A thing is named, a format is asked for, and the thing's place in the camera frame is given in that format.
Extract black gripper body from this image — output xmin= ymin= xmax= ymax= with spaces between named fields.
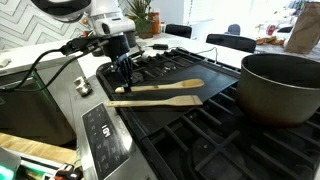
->
xmin=101 ymin=33 xmax=132 ymax=63

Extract wooden spoon with round bowl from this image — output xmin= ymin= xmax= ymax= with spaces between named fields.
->
xmin=114 ymin=78 xmax=205 ymax=94

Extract black flat tray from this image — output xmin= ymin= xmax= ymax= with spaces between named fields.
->
xmin=109 ymin=62 xmax=240 ymax=138

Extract black cylindrical pot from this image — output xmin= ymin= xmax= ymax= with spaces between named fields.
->
xmin=124 ymin=30 xmax=138 ymax=48

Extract green potted plant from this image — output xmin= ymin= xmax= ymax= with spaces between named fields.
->
xmin=124 ymin=0 xmax=156 ymax=40

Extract black power adapter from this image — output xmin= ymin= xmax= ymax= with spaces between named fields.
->
xmin=152 ymin=43 xmax=170 ymax=51

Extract orange bottle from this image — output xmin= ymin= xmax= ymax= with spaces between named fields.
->
xmin=150 ymin=11 xmax=162 ymax=36

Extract flat wooden spatula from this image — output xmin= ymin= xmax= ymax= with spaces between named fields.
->
xmin=105 ymin=95 xmax=204 ymax=109

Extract black chair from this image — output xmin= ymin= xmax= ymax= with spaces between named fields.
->
xmin=205 ymin=33 xmax=258 ymax=54
xmin=164 ymin=23 xmax=193 ymax=39

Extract grey cabinet front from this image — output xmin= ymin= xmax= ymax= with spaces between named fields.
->
xmin=0 ymin=59 xmax=84 ymax=147

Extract blue chair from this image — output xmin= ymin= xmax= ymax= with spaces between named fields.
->
xmin=227 ymin=23 xmax=242 ymax=36

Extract large dark cooking pot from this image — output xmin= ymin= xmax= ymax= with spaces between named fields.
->
xmin=235 ymin=53 xmax=320 ymax=128

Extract red can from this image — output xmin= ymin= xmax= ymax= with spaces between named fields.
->
xmin=265 ymin=23 xmax=277 ymax=36

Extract brown paper bag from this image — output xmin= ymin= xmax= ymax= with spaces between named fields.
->
xmin=283 ymin=1 xmax=320 ymax=55

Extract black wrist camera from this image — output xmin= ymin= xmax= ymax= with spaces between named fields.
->
xmin=59 ymin=35 xmax=103 ymax=56

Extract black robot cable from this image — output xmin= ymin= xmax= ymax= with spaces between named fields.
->
xmin=0 ymin=46 xmax=111 ymax=93

